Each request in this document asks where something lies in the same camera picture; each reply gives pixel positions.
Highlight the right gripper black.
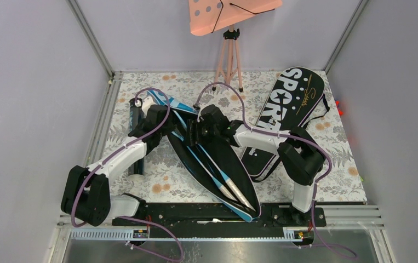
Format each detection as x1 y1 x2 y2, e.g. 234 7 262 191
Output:
185 117 221 145

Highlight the blue racket bag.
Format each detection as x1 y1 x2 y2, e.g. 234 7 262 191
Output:
147 90 261 222

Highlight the black shuttlecock tube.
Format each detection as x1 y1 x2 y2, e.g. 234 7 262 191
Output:
127 98 146 181

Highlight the blue racket white grip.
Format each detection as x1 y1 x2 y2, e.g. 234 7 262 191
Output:
186 144 255 210

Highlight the black sport racket bag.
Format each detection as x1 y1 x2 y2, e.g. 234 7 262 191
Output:
241 67 330 182

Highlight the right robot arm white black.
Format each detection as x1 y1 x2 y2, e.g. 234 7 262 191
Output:
185 105 330 226

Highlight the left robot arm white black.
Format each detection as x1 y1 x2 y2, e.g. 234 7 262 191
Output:
60 105 174 227

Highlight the floral table mat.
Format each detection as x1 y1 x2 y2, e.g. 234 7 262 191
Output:
106 67 367 211

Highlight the pink music stand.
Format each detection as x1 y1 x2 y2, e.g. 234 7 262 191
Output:
188 0 283 92

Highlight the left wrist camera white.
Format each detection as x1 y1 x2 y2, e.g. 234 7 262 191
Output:
140 96 156 115

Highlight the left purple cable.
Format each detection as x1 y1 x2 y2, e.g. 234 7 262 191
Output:
71 87 184 262

